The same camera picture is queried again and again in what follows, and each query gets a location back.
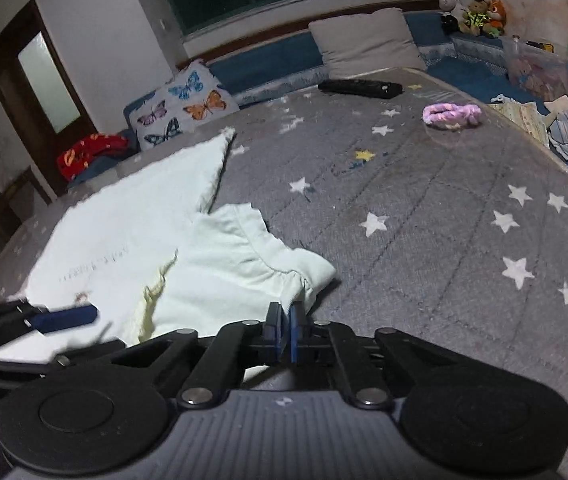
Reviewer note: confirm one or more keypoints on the blue bench cushion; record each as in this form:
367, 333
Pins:
274, 60

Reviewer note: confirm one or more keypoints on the long black remote control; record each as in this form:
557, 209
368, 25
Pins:
359, 87

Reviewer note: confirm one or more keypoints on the brown bear plush toy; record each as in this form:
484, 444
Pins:
476, 15

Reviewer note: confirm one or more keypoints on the pale green garment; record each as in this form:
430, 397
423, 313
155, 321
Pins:
224, 270

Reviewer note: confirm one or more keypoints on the dark wooden door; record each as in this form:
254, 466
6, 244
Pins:
14, 100

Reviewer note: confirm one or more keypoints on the clear plastic storage box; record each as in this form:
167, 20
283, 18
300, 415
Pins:
539, 72

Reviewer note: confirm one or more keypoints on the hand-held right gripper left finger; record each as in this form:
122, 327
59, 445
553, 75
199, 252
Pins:
276, 332

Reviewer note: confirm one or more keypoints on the plain grey pillow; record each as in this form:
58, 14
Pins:
364, 42

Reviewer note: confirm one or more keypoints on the white cloth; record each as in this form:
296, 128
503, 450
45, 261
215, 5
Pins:
114, 220

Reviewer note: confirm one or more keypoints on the panda plush toy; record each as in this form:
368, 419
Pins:
451, 2

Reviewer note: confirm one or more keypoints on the beige patterned cloth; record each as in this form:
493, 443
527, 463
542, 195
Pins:
519, 112

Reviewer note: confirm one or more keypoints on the pink knitted headband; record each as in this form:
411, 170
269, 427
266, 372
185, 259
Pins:
451, 115

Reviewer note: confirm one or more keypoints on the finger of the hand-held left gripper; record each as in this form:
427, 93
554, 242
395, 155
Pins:
64, 317
24, 365

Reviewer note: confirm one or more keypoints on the butterfly print pillow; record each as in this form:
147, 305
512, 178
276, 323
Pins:
184, 100

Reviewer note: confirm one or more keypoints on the orange fox plush toy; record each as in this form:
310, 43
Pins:
496, 12

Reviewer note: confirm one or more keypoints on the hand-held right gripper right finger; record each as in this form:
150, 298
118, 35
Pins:
295, 332

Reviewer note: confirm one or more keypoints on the red patterned cloth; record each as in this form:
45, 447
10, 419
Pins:
89, 152

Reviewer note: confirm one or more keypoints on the grey star-print blanket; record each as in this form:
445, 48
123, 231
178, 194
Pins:
414, 185

